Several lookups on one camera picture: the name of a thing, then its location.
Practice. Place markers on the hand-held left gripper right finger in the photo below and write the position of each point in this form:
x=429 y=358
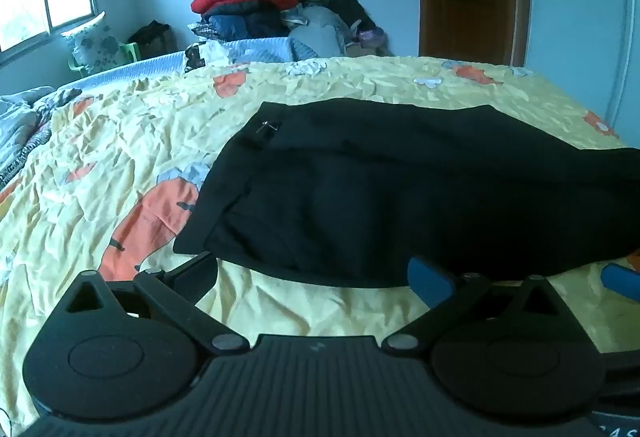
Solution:
x=431 y=283

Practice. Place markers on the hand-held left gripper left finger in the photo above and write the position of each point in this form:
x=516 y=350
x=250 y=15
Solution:
x=197 y=274

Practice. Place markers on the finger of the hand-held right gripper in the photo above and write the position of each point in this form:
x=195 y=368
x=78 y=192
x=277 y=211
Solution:
x=621 y=283

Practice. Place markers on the black pants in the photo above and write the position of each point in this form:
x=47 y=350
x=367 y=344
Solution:
x=375 y=197

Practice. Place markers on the yellow printed bed sheet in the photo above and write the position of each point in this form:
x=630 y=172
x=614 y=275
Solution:
x=350 y=82

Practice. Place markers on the blue white patterned blanket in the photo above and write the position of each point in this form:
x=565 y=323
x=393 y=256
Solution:
x=22 y=127

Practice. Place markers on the green plastic chair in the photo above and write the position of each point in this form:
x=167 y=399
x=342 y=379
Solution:
x=127 y=51

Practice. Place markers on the blue quilt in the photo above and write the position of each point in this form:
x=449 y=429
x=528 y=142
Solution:
x=260 y=48

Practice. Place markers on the black bag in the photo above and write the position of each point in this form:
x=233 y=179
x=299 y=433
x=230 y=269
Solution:
x=152 y=39

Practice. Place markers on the floral pillow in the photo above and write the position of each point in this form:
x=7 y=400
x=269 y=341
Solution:
x=92 y=44

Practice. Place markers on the grey bag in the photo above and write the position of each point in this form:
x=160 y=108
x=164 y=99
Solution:
x=315 y=34

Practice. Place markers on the white wardrobe with flower stickers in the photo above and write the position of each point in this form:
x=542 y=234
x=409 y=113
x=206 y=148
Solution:
x=575 y=17

